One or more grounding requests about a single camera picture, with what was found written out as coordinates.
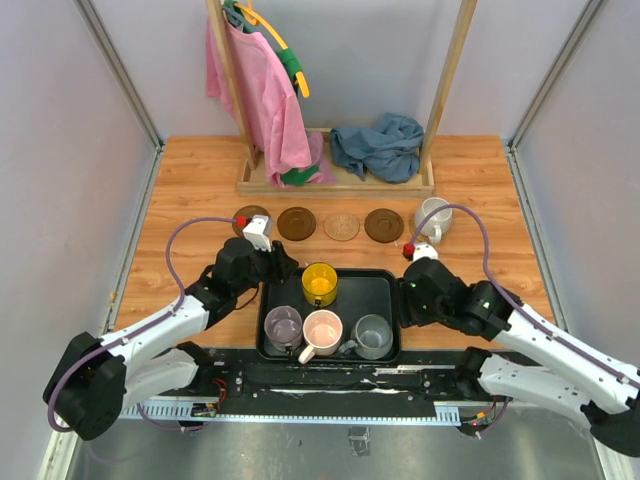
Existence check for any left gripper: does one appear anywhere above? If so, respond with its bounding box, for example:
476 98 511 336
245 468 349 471
234 238 299 297

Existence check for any white cup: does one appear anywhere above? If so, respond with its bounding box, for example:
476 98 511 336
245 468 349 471
414 197 453 245

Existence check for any grey mug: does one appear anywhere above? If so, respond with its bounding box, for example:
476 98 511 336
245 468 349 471
338 314 394 361

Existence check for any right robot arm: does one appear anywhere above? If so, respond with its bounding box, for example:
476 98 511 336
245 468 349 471
400 258 639 457

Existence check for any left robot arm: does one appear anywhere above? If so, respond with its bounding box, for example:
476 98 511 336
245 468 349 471
43 237 299 440

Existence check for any right woven rattan coaster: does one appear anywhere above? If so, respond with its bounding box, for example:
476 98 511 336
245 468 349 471
409 215 429 243

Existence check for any woven rattan coaster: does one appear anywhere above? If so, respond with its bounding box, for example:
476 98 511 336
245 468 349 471
324 212 360 242
409 215 429 243

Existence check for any purple cup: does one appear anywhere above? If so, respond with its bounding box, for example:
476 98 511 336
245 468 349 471
264 305 303 356

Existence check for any yellow cup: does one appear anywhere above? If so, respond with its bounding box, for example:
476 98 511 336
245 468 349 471
301 262 338 309

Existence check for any left woven rattan coaster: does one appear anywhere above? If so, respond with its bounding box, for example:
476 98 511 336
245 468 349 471
324 212 360 242

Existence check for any brown wooden saucer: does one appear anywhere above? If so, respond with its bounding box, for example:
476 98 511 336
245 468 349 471
364 208 404 243
232 205 270 237
277 207 317 241

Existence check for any black plastic tray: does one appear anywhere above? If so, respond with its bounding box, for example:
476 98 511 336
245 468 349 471
256 268 401 365

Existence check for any wooden clothes rack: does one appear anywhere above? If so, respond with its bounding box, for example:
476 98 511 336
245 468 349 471
206 1 477 198

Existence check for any pink mug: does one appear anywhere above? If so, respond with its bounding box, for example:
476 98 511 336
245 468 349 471
298 309 344 365

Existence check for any green cloth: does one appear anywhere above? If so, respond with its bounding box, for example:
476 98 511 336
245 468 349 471
280 165 319 186

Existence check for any blue crumpled cloth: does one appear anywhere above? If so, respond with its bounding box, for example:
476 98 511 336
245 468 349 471
329 113 425 184

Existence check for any pink shirt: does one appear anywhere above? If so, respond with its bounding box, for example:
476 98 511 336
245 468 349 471
227 25 336 187

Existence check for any green clothes hanger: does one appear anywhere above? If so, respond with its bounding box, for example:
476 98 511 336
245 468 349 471
222 1 302 88

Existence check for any yellow clothes hanger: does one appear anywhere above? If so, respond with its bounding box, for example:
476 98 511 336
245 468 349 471
234 1 311 98

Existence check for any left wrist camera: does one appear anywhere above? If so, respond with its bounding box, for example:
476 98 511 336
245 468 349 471
242 215 273 252

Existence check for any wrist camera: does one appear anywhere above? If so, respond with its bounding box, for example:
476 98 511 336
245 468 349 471
412 242 439 262
242 215 273 252

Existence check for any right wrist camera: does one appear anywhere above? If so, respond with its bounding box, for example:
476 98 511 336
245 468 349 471
412 242 439 262

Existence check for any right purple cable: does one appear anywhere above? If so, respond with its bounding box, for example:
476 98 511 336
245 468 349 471
402 203 640 386

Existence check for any purple cable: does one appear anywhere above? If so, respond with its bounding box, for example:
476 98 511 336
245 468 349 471
47 215 250 432
402 203 640 386

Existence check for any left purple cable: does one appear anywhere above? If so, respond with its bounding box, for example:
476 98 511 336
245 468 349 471
47 215 250 432

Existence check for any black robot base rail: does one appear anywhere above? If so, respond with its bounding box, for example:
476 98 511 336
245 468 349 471
121 349 493 426

